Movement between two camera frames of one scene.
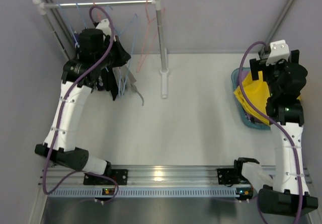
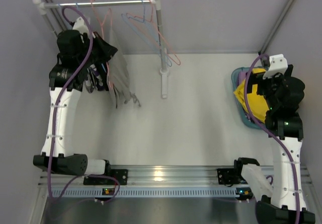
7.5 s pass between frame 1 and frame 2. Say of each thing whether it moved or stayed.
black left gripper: moved
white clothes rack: stayed
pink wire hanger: moved
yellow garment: stayed
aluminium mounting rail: stayed
